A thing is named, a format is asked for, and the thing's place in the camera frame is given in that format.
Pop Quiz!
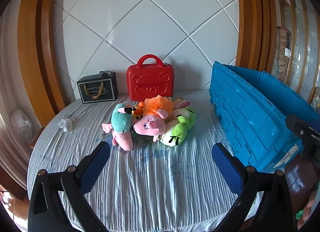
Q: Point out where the orange green plush toy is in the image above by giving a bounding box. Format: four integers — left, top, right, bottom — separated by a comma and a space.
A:
125, 104, 144, 124

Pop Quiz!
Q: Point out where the crumpled white tissue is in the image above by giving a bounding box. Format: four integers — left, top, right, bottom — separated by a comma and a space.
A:
58, 118, 75, 132

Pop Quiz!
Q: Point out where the red plastic toy suitcase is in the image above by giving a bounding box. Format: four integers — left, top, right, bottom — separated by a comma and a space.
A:
126, 55, 175, 102

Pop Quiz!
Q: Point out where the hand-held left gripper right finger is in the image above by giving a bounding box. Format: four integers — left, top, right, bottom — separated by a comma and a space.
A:
211, 143, 294, 232

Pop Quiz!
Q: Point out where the blue plastic storage crate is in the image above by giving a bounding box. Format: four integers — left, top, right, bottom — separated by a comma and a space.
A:
209, 61, 316, 173

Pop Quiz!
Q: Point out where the rolled patterned carpet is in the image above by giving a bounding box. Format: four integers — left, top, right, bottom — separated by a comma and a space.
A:
271, 26, 293, 85

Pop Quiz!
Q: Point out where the pink tissue pack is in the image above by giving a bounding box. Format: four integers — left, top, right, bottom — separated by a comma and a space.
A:
172, 97, 190, 109

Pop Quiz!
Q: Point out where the beige curtain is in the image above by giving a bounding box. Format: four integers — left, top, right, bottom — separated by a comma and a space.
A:
0, 10, 33, 173

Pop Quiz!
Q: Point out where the black gift box gold ribbon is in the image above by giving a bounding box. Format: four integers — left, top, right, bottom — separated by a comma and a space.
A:
77, 71, 119, 104

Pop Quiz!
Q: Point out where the person's right hand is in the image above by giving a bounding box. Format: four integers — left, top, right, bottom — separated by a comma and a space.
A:
301, 181, 320, 230

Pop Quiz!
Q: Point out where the patterned glass partition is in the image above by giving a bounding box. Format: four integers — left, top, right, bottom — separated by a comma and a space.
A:
274, 0, 320, 105

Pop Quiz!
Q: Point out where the clear plastic bag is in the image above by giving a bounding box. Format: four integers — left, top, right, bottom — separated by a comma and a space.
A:
10, 109, 33, 143

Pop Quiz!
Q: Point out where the pink pig plush orange dress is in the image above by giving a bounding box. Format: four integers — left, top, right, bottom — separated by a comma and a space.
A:
132, 95, 174, 143

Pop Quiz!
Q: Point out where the wooden arch frame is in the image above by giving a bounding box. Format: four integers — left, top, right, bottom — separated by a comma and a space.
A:
16, 0, 80, 128
235, 0, 278, 75

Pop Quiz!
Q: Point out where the teal and pink plush toy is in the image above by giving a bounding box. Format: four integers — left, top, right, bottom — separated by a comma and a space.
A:
101, 103, 135, 151

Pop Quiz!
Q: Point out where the green frog plush toy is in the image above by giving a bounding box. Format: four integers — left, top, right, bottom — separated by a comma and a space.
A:
157, 106, 198, 148

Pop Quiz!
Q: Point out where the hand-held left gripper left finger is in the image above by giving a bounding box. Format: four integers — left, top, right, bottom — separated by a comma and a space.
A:
27, 141, 112, 232

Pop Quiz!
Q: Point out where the round desktop with striped cloth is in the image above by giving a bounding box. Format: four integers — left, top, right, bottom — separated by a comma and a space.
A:
27, 88, 265, 232

